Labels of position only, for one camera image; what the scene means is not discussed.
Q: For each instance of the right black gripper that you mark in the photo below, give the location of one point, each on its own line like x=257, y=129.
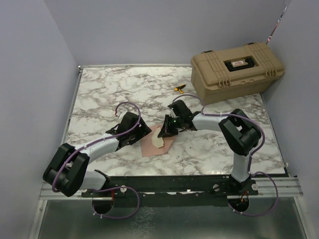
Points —
x=166, y=131

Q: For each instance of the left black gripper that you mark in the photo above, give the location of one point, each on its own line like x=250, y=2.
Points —
x=143, y=130

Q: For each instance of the cream paper letter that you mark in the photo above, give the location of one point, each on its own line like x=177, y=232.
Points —
x=157, y=141

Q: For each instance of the pink envelope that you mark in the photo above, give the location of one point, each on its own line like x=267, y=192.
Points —
x=152, y=145

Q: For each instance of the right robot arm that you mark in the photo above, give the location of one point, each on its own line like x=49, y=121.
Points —
x=243, y=135

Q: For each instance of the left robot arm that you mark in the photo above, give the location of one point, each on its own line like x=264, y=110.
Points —
x=67, y=172

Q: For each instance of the tan plastic case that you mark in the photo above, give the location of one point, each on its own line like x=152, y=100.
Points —
x=236, y=72

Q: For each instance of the yellow handled screwdriver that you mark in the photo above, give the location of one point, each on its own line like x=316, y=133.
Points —
x=189, y=96

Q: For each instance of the black mounting rail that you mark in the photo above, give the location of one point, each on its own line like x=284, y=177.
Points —
x=173, y=191

